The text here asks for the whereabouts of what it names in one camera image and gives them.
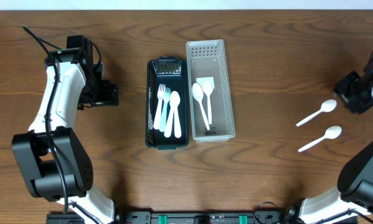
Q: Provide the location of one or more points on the dark green plastic basket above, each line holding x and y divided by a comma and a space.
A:
172, 73

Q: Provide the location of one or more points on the white plastic fork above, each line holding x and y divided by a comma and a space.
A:
160, 95
168, 128

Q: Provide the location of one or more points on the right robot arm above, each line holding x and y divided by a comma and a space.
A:
353, 196

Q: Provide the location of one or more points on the white spoon of four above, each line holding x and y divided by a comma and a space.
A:
208, 89
326, 106
331, 133
198, 95

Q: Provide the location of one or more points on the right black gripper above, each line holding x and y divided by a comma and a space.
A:
342, 91

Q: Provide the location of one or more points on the white plastic spoon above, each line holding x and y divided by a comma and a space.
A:
175, 101

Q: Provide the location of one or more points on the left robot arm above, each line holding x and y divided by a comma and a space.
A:
51, 158

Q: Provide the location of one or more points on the pale green plastic fork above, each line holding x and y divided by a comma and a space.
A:
167, 97

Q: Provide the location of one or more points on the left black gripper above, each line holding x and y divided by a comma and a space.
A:
110, 94

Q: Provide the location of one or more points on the black mounting rail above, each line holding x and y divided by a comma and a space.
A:
266, 216

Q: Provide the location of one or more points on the clear plastic basket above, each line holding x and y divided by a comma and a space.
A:
206, 61

